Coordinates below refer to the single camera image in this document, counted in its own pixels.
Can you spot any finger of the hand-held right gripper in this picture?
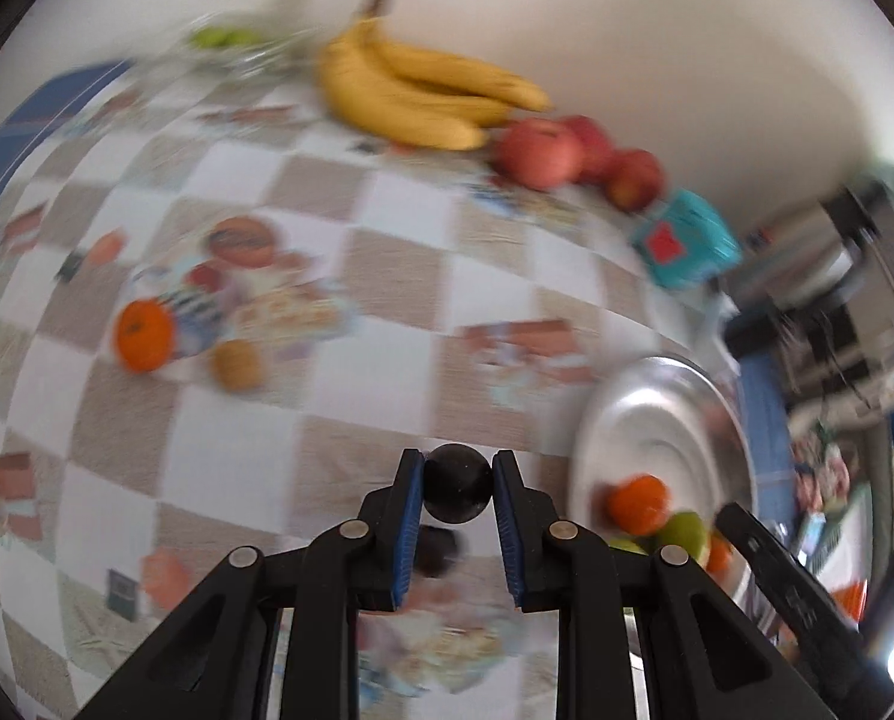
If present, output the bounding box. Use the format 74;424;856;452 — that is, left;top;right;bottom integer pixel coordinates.
715;502;789;597

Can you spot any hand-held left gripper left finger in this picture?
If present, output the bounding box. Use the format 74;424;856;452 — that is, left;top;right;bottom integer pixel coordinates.
76;448;427;720

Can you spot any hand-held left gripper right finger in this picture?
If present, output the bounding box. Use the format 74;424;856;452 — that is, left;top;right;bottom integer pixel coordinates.
492;450;838;720

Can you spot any dark plum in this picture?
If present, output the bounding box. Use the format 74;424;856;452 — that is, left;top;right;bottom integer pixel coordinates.
423;444;493;524
415;526;469;580

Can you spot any large green fruit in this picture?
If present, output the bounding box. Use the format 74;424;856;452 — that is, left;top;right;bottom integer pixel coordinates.
653;511;712;563

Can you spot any large orange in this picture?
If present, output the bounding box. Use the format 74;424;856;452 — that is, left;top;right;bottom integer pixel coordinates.
604;474;673;537

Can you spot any steel basin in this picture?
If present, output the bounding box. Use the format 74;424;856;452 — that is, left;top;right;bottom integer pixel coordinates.
567;355;759;646

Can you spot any small brown fruit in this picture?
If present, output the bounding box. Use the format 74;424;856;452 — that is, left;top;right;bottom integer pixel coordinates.
213;340;263;391

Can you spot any steel thermos flask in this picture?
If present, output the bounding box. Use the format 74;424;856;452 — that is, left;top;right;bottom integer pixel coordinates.
754;195;868;308

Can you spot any teal house-shaped box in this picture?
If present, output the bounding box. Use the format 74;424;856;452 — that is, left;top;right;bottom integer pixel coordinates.
631;190;740;290

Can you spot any printed checkered tablecloth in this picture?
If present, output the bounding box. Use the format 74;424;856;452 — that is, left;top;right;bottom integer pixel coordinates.
0;52;793;720

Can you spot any dark red apple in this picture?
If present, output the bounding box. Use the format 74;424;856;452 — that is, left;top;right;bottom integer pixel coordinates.
604;148;667;212
559;115;617;185

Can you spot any pale red apple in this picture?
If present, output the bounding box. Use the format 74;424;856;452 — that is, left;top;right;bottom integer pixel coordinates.
490;118;584;191

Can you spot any yellow banana bunch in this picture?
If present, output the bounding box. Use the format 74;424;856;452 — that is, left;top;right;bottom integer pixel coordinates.
316;0;553;151

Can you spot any clear bag of green fruit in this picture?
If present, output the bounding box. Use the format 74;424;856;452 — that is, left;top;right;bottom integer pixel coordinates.
184;0;320;76

